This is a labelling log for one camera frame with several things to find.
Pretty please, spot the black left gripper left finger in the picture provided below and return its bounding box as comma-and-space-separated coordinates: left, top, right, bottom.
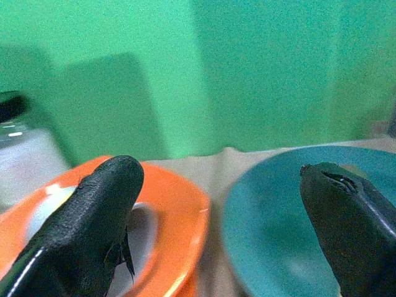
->
0, 155, 145, 297

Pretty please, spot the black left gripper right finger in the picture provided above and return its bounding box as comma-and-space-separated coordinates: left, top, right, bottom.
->
299, 162, 396, 297

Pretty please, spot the teal blue bowl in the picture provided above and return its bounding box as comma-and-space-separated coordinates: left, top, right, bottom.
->
222, 145, 396, 297

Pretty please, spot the clear glass jar black lid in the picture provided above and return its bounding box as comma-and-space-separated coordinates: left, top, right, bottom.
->
0, 90, 71, 213

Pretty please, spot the orange bowl with white inside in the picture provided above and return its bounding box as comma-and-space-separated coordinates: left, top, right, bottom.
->
0, 155, 212, 297

